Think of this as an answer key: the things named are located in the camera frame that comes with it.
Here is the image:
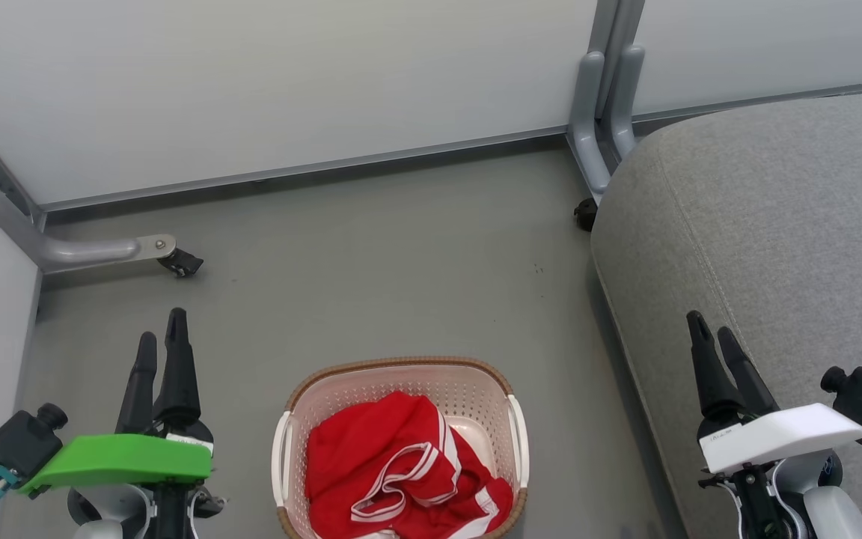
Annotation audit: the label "grey curved partition leg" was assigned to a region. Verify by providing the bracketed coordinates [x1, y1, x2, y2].
[566, 50, 613, 204]
[609, 44, 646, 159]

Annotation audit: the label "white plastic laundry basket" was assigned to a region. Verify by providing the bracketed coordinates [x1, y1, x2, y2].
[272, 356, 530, 539]

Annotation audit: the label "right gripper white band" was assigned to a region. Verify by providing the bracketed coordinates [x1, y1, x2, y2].
[687, 311, 862, 539]

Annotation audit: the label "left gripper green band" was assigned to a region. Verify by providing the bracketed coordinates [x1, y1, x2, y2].
[16, 307, 227, 539]

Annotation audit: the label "red shorts with white trim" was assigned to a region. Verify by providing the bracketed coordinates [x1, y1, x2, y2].
[305, 391, 514, 539]

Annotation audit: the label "grey partition leg with plate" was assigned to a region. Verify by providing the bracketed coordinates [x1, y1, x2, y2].
[0, 186, 177, 275]

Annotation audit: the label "grey fabric sofa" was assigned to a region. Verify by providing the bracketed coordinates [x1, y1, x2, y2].
[590, 88, 862, 539]

